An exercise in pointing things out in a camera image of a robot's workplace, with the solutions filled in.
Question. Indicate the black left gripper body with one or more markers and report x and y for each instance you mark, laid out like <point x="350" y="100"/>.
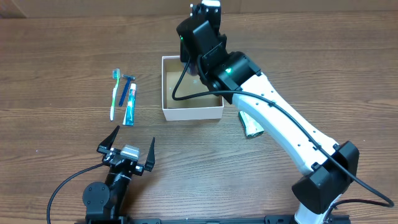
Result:
<point x="107" y="155"/>

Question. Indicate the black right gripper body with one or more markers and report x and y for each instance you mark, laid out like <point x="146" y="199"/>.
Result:
<point x="186" y="50"/>

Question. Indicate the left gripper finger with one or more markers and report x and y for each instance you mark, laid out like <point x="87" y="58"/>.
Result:
<point x="150" y="161"/>
<point x="108" y="141"/>

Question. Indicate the teal toothpaste tube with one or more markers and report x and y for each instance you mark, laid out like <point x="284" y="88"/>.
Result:
<point x="131" y="102"/>

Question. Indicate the blue disposable razor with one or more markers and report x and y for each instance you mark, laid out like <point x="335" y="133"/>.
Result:
<point x="129" y="79"/>

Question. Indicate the green white toothbrush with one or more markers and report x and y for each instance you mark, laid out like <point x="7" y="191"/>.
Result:
<point x="116" y="75"/>

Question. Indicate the green white soap packet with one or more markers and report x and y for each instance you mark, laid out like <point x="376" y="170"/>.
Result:
<point x="251" y="127"/>

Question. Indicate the clear dark liquid bottle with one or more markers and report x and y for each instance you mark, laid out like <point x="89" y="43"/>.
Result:
<point x="192" y="69"/>

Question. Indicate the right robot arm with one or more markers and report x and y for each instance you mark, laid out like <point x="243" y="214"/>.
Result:
<point x="327" y="167"/>

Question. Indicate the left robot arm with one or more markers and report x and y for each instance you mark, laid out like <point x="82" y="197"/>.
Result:
<point x="104" y="200"/>

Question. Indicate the white cardboard box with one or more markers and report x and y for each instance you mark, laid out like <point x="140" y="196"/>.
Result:
<point x="204" y="107"/>

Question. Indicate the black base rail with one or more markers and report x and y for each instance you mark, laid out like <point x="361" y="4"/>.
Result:
<point x="268" y="219"/>

